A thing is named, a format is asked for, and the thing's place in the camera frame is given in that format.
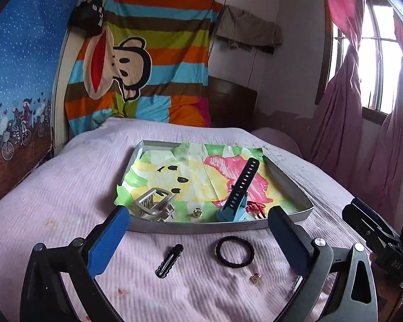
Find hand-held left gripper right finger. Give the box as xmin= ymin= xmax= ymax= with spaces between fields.
xmin=267 ymin=205 xmax=379 ymax=322

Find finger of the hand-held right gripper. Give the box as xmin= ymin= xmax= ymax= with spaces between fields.
xmin=351 ymin=197 xmax=403 ymax=242
xmin=342 ymin=204 xmax=392 ymax=254

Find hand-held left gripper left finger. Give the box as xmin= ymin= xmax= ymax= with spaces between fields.
xmin=20 ymin=204 xmax=131 ymax=322

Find black hair clip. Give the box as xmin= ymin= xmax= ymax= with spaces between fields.
xmin=155 ymin=243 xmax=185 ymax=279

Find grey shallow tray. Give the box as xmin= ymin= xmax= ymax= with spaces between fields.
xmin=115 ymin=140 xmax=314 ymax=233

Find black hair tie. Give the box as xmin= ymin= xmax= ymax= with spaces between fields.
xmin=216 ymin=236 xmax=255 ymax=269

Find silver hair claw clip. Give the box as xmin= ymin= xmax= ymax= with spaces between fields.
xmin=132 ymin=188 xmax=178 ymax=224

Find pink pillow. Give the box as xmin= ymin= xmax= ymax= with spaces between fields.
xmin=252 ymin=127 xmax=303 ymax=156

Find pink curtain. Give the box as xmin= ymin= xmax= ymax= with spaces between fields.
xmin=309 ymin=0 xmax=403 ymax=215

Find dark wooden headboard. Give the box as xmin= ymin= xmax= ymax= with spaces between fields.
xmin=206 ymin=75 xmax=258 ymax=130

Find window with white bars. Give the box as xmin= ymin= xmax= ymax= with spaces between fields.
xmin=326 ymin=0 xmax=403 ymax=118

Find blue printed fabric wardrobe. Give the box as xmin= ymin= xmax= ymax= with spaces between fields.
xmin=0 ymin=0 xmax=88 ymax=205

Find striped monkey print blanket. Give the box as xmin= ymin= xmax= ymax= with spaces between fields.
xmin=64 ymin=0 xmax=224 ymax=128

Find beige hanging garment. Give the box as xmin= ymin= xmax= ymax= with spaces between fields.
xmin=216 ymin=5 xmax=283 ymax=52

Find black hanging bag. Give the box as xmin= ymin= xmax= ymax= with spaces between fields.
xmin=70 ymin=0 xmax=105 ymax=37

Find red string bracelet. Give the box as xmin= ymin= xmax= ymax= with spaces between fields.
xmin=245 ymin=199 xmax=267 ymax=220

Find blue watch with black strap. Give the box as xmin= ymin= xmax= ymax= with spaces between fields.
xmin=216 ymin=158 xmax=260 ymax=222

